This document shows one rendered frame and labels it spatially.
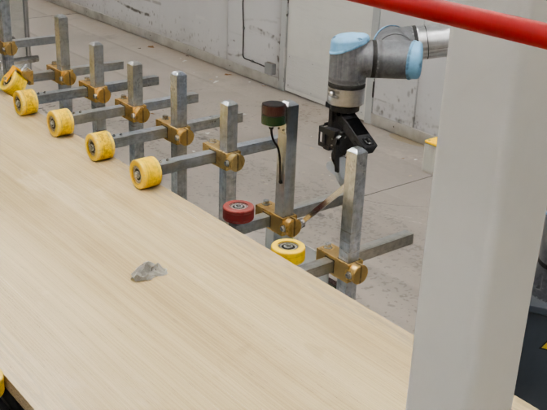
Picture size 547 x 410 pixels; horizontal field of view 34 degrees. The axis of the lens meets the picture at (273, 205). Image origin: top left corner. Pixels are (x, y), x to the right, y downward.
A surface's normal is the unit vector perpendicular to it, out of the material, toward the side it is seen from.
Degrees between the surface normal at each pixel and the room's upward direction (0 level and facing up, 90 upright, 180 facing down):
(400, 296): 0
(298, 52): 90
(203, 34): 90
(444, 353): 90
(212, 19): 90
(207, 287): 0
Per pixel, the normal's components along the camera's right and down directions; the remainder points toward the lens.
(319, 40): -0.78, 0.22
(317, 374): 0.04, -0.92
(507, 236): 0.62, 0.33
